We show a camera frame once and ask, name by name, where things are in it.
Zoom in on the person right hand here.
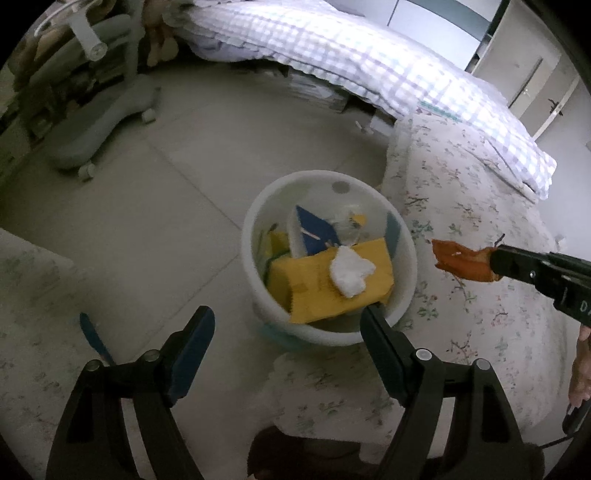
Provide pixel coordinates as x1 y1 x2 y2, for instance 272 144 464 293
569 326 591 408

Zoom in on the white tissue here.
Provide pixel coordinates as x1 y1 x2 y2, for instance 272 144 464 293
329 246 377 299

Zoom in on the teal handled tool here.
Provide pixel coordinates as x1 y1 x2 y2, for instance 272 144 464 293
79 313 116 366

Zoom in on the purple checkered quilt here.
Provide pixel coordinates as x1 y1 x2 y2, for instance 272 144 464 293
163 1 557 200

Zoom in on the floral bed sheet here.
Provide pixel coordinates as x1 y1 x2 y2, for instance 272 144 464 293
266 110 573 446

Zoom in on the orange peel scrap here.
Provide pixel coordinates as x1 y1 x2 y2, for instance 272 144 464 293
432 239 502 283

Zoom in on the grey wheeled chair base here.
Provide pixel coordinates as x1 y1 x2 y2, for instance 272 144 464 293
42 5 158 181

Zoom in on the dark blue small box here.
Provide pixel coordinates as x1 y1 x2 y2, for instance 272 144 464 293
287 205 341 258

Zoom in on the white round trash bin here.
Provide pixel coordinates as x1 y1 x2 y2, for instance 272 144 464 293
240 170 418 347

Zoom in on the white wardrobe cabinet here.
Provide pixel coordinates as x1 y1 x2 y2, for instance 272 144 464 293
472 1 581 140

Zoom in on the yellow snack bag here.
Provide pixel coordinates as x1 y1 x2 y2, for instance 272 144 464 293
266 238 394 325

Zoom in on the floral cloth left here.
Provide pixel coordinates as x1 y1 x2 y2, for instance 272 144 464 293
1 231 99 479

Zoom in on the printed wrapper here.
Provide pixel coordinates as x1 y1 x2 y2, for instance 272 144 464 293
328 204 368 247

